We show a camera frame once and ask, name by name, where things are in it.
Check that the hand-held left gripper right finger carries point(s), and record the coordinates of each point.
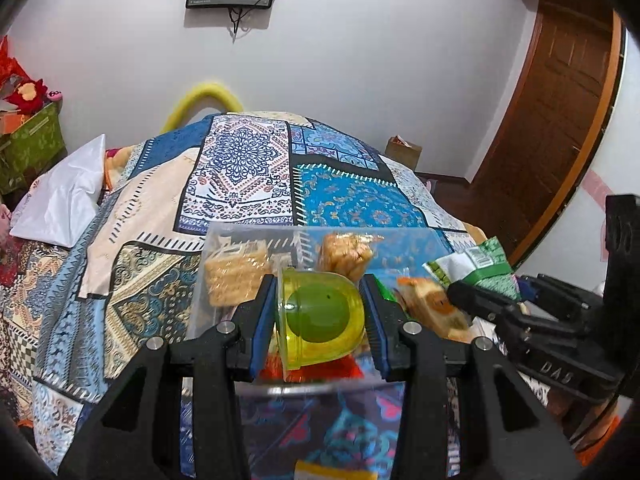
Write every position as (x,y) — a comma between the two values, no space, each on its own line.
(375,325)

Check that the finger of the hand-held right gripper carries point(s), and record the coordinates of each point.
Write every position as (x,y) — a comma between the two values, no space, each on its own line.
(482,300)
(560,297)

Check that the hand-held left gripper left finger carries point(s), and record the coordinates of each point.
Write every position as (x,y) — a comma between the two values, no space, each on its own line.
(265,325)

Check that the bright green small packet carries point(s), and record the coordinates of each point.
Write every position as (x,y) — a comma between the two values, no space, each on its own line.
(391,292)

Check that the green and white snack packet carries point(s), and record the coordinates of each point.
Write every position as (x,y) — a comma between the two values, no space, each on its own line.
(475,262)

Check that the long red snack packet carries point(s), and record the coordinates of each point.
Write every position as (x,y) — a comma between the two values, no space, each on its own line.
(345,367)

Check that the orange label pastry packet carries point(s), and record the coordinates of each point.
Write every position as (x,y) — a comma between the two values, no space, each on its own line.
(430,305)

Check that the yellow green jelly cup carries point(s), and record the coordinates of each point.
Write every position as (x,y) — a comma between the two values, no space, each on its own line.
(320,317)

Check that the layered wafer cake packet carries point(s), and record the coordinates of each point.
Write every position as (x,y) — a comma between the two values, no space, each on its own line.
(230,272)

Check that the golden fried snack packet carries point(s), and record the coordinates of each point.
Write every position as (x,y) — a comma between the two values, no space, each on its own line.
(345,255)

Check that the clear plastic storage container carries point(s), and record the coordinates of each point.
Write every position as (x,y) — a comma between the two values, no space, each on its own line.
(320,410)

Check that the small yellow snack packet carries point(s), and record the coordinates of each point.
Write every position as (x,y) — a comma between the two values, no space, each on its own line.
(330,471)

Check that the white sliding door with hearts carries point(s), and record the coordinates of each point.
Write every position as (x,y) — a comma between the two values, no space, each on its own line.
(575,220)

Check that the patchwork printed blanket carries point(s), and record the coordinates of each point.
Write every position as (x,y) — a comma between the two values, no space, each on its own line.
(240,170)

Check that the brown wooden door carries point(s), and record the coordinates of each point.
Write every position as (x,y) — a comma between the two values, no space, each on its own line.
(545,135)

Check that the cardboard box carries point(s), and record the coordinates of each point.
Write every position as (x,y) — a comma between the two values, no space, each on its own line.
(402,152)

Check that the orange floral cloth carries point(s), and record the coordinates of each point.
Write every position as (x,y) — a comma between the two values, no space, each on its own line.
(120,167)

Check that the white pillow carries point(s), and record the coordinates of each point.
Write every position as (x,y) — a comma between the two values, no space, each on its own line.
(60,195)

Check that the green patterned storage box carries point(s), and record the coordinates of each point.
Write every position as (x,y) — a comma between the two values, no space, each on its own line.
(30,145)

